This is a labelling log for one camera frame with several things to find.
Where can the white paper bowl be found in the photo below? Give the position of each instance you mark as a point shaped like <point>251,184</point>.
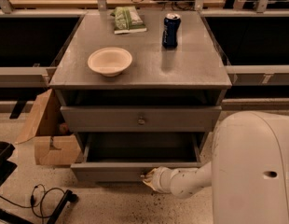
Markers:
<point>109,62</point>

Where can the grey top drawer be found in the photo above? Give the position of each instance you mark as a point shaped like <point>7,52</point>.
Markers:
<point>140,119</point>

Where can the blue soda can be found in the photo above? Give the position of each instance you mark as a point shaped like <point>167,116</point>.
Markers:
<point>171,25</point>

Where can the grey wooden drawer cabinet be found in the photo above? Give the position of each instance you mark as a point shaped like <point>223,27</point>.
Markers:
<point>190,75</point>

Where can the brown cardboard box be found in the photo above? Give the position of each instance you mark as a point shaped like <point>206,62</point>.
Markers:
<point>46,128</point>

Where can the grey drawer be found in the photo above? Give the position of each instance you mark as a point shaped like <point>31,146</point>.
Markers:
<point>140,119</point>
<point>127,157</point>

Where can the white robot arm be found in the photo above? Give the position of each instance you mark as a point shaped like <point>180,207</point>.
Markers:
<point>248,173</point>

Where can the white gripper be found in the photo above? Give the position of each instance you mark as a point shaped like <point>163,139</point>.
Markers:
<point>159,179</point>

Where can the green snack bag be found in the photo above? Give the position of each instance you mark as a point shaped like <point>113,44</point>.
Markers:
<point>127,21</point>

